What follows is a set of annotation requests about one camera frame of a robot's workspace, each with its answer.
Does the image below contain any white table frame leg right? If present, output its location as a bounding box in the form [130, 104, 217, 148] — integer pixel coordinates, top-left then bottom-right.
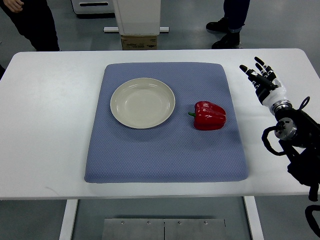
[243, 196, 265, 240]

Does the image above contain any blue quilted mat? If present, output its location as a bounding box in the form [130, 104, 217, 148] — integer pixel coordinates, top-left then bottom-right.
[84, 62, 249, 183]

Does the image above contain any white cabinet with slot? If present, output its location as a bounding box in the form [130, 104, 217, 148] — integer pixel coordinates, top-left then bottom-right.
[71, 0, 115, 15]

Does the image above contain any red bell pepper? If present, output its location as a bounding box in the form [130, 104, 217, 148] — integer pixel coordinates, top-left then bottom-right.
[188, 101, 227, 131]

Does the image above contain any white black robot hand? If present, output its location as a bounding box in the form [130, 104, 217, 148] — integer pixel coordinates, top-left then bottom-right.
[239, 56, 292, 115]

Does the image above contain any white table frame leg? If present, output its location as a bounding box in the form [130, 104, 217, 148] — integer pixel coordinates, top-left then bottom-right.
[243, 196, 265, 240]
[59, 199, 78, 240]

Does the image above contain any person in black left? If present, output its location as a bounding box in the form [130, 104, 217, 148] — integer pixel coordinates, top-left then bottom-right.
[0, 0, 60, 52]

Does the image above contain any cream round plate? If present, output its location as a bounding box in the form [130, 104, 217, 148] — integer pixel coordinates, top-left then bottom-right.
[110, 77, 176, 129]

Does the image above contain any brown cardboard box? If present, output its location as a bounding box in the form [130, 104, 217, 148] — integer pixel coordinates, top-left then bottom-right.
[121, 35, 158, 51]

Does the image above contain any person in jeans black boots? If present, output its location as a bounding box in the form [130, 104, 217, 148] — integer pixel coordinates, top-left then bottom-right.
[205, 0, 250, 50]

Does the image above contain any white machine column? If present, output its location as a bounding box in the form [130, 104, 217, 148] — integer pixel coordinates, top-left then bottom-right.
[103, 0, 170, 36]

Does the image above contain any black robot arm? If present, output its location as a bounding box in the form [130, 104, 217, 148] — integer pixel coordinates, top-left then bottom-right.
[261, 96, 320, 202]

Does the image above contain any white table frame leg left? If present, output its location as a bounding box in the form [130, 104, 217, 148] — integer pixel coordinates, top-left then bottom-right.
[59, 199, 78, 240]

